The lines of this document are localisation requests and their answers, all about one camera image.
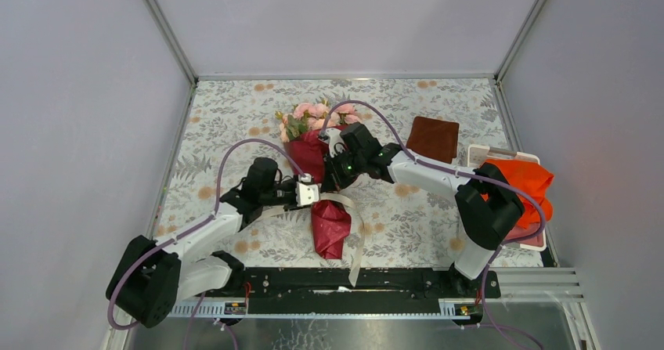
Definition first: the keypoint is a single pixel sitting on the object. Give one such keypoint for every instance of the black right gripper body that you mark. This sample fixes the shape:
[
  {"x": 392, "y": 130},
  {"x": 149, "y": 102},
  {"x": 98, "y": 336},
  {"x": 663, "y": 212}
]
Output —
[{"x": 344, "y": 167}]

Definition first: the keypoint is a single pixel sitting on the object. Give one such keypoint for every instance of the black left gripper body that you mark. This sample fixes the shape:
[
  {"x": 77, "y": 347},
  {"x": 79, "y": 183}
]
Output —
[{"x": 280, "y": 195}]

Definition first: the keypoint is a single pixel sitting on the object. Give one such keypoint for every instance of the peach rose stem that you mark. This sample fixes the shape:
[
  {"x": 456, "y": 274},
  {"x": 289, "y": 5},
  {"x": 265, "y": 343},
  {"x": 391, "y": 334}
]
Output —
[{"x": 294, "y": 124}]

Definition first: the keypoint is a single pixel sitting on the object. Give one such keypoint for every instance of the dark maroon wrapping paper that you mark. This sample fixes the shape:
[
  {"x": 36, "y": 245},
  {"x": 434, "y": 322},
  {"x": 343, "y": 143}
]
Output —
[{"x": 308, "y": 152}]

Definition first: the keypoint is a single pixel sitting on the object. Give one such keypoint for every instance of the cream printed ribbon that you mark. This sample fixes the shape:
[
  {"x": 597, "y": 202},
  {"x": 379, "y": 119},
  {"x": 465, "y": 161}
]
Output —
[{"x": 352, "y": 223}]

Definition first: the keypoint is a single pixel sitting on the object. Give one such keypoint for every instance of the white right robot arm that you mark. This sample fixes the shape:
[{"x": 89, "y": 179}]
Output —
[{"x": 489, "y": 209}]

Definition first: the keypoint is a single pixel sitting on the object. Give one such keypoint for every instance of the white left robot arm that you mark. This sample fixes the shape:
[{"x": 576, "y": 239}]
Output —
[{"x": 154, "y": 275}]

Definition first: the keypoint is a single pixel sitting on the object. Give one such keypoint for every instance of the floral patterned table mat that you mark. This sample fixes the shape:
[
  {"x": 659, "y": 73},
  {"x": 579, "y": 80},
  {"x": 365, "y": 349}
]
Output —
[{"x": 230, "y": 123}]

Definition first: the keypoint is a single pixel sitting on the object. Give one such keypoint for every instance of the brown folded cloth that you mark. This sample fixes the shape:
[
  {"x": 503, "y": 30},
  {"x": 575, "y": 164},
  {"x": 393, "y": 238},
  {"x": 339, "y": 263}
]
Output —
[{"x": 433, "y": 138}]

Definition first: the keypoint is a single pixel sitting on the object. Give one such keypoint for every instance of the white plastic basket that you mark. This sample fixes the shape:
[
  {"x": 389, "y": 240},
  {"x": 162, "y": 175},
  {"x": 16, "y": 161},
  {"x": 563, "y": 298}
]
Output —
[{"x": 476, "y": 156}]

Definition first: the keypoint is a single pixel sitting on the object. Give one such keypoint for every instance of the orange cloth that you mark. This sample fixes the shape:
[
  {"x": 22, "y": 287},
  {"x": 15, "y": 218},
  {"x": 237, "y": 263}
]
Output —
[{"x": 532, "y": 179}]

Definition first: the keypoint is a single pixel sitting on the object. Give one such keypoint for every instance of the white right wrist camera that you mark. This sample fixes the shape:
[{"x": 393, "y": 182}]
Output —
[{"x": 336, "y": 145}]

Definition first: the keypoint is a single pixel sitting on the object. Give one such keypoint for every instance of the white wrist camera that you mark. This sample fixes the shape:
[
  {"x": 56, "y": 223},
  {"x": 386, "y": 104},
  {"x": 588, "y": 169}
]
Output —
[
  {"x": 307, "y": 194},
  {"x": 336, "y": 145}
]

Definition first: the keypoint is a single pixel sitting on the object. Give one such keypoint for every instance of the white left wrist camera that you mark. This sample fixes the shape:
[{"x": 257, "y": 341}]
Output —
[{"x": 307, "y": 194}]

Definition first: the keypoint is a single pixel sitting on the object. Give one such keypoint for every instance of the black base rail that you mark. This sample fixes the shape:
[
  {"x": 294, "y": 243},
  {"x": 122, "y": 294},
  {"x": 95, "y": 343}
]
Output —
[{"x": 400, "y": 291}]

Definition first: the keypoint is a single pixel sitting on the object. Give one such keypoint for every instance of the aluminium frame post left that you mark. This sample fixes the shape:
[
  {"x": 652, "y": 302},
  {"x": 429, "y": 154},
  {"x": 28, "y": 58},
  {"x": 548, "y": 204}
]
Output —
[{"x": 168, "y": 34}]

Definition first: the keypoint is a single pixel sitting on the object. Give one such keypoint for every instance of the aluminium frame post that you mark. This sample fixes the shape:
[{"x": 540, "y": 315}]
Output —
[
  {"x": 168, "y": 34},
  {"x": 523, "y": 32}
]

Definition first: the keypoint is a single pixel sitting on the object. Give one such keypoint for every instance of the aluminium frame post right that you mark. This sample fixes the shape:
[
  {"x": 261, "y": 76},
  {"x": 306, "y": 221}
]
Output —
[{"x": 523, "y": 32}]

